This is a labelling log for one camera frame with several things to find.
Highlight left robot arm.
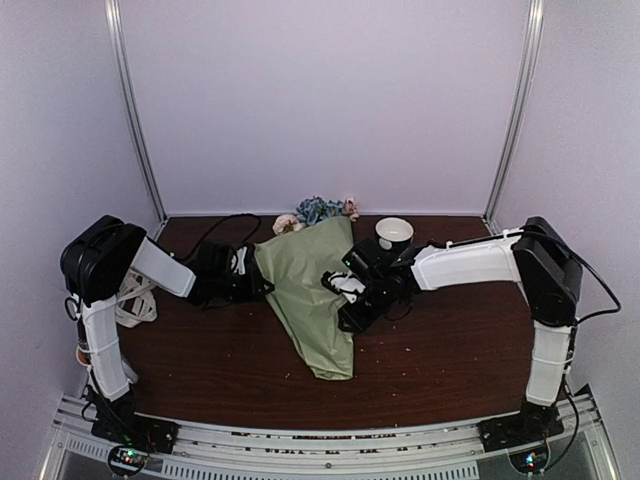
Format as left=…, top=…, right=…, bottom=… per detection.
left=60, top=215, right=275, bottom=454

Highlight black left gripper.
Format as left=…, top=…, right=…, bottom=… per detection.
left=211, top=268, right=274, bottom=303

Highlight orange and white cup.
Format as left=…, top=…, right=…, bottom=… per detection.
left=75, top=347, right=90, bottom=366

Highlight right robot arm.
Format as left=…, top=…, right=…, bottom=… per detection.
left=313, top=233, right=638, bottom=445

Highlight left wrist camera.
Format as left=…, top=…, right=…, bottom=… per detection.
left=231, top=244, right=256, bottom=276

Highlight aluminium front rail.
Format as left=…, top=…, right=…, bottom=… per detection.
left=36, top=393, right=621, bottom=479

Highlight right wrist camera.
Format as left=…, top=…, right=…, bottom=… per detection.
left=321, top=271, right=366, bottom=304

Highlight pink and green wrapping paper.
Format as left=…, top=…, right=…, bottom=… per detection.
left=255, top=217, right=354, bottom=381

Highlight white and dark bowl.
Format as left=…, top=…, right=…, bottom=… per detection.
left=375, top=217, right=414, bottom=253

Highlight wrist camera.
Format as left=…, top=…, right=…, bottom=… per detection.
left=231, top=244, right=256, bottom=276
left=321, top=271, right=366, bottom=304

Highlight white ribbon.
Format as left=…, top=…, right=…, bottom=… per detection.
left=115, top=271, right=157, bottom=328

